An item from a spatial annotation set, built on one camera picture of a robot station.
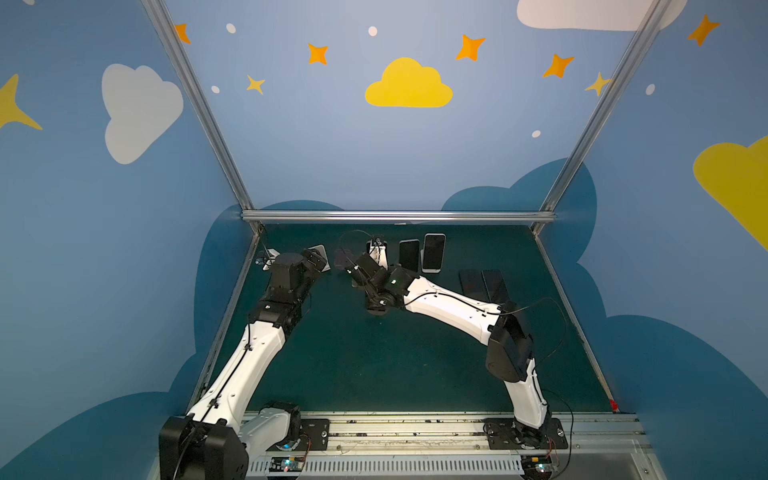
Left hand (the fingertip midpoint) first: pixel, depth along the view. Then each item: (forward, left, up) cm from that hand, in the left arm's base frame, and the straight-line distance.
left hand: (317, 260), depth 80 cm
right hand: (+2, -15, -5) cm, 16 cm away
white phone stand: (+18, +4, -16) cm, 25 cm away
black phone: (+14, -27, -12) cm, 32 cm away
